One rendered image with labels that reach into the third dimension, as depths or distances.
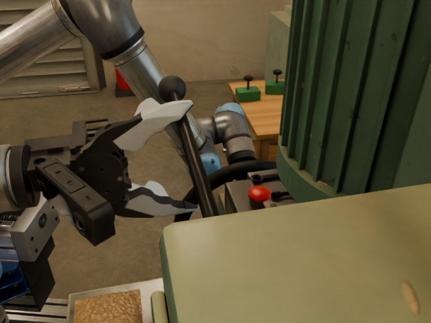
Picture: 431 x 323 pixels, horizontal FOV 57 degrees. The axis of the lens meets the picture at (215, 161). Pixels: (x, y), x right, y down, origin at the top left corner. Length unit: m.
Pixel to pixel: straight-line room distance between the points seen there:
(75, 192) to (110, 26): 0.41
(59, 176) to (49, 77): 3.11
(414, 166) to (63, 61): 3.33
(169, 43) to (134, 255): 2.01
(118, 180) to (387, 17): 0.33
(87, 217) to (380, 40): 0.29
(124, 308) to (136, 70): 0.44
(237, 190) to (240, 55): 3.02
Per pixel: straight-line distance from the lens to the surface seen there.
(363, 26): 0.22
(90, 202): 0.40
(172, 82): 0.49
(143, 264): 1.84
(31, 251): 0.96
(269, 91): 2.03
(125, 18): 0.77
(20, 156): 0.47
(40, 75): 3.53
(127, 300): 0.55
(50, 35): 0.92
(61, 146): 0.50
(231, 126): 1.01
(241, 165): 0.70
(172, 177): 2.32
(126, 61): 0.79
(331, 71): 0.23
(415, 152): 0.20
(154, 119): 0.42
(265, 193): 0.52
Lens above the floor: 1.35
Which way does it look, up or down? 33 degrees down
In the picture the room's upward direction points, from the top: straight up
